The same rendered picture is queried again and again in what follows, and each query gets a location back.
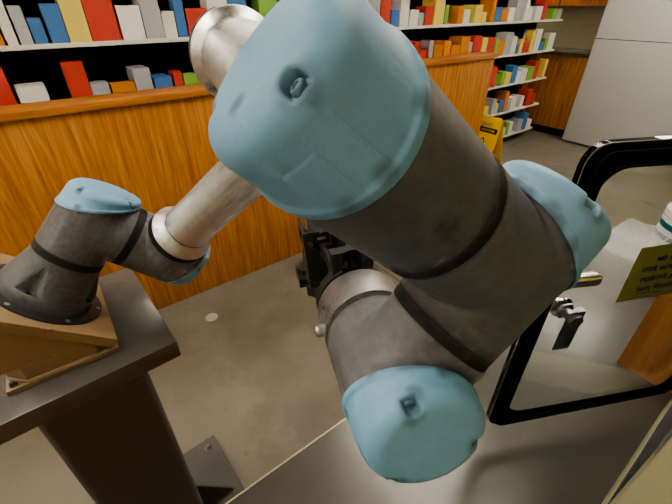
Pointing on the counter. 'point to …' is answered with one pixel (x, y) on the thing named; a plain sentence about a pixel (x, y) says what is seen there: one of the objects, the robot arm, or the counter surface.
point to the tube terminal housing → (647, 475)
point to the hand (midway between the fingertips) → (321, 242)
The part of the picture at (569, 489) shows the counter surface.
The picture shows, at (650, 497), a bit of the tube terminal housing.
